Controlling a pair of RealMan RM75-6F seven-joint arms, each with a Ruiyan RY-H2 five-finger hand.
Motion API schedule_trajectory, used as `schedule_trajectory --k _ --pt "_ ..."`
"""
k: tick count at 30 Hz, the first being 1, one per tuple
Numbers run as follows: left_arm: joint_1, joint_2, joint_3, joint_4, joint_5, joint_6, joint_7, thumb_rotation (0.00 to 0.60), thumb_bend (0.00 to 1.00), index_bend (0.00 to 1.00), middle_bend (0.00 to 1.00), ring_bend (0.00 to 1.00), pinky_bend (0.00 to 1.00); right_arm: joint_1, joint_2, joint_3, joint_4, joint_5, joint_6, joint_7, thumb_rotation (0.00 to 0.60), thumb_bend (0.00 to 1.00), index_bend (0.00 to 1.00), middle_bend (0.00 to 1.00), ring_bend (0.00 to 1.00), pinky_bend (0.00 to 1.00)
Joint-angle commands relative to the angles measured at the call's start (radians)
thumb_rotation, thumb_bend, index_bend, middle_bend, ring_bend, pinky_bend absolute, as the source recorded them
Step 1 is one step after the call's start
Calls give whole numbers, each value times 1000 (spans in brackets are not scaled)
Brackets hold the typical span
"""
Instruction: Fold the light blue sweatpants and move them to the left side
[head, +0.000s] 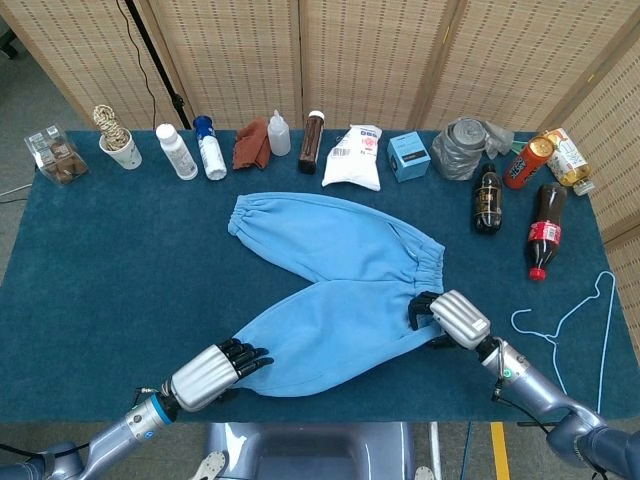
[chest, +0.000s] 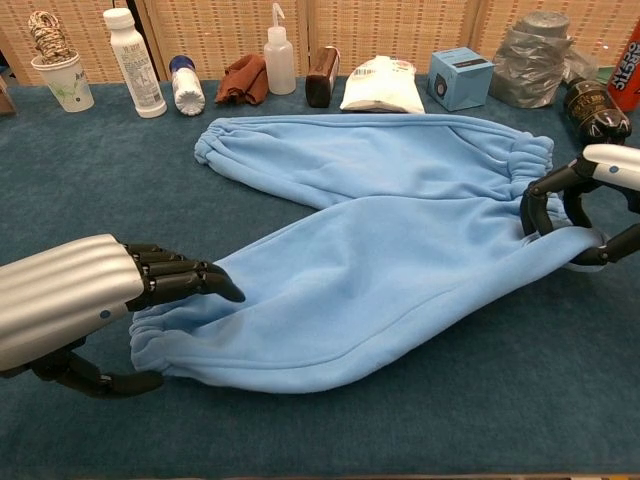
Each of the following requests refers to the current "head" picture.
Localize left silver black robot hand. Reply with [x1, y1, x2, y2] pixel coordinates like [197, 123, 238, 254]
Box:
[167, 337, 275, 414]

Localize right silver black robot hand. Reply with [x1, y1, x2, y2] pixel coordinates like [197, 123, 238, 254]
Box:
[407, 288, 501, 362]

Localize light blue fleece pants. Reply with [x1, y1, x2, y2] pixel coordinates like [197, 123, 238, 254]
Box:
[227, 192, 446, 399]

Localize black bottle with gold label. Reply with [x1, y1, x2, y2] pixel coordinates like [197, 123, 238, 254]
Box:
[472, 163, 504, 235]

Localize cola bottle with red label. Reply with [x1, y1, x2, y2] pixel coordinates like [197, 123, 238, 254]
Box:
[527, 182, 569, 281]

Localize teal table cloth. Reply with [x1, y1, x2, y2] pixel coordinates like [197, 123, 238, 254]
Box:
[0, 129, 640, 425]

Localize blue-grey robot torso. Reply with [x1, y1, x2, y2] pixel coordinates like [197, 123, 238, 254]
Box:
[192, 421, 436, 480]

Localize light blue cardboard box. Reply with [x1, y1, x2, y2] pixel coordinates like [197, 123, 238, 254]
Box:
[387, 132, 432, 184]

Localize grey garbage bag roll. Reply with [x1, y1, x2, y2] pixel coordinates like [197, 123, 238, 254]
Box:
[430, 117, 516, 182]

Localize white powder bag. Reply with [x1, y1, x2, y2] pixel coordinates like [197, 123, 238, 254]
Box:
[321, 123, 384, 192]

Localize yellow tea bottle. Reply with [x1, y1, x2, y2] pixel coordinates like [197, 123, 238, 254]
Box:
[542, 127, 596, 197]

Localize white bottle with blue cap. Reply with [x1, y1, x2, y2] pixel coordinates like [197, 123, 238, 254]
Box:
[192, 115, 228, 181]

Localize tall white plastic bottle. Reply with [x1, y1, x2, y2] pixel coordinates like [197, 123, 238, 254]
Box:
[154, 123, 199, 181]

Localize rust brown cloth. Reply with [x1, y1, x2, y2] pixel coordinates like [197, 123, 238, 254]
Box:
[232, 117, 272, 171]

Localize white paper cup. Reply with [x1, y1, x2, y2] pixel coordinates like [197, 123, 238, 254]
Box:
[98, 130, 143, 171]

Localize translucent squeeze wash bottle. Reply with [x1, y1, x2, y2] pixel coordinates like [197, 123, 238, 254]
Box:
[266, 109, 292, 157]

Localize clear plastic snack box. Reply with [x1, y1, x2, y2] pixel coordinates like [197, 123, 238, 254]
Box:
[23, 123, 91, 187]

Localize black tripod stand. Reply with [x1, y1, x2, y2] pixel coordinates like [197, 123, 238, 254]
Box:
[123, 0, 194, 132]

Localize light blue wire hanger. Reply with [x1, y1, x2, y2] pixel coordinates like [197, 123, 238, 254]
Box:
[510, 271, 616, 415]

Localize white floor cable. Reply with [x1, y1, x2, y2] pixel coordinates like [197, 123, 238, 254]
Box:
[0, 183, 32, 203]

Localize thin black hanging cable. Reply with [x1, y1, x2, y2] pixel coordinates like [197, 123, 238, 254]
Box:
[115, 0, 153, 130]

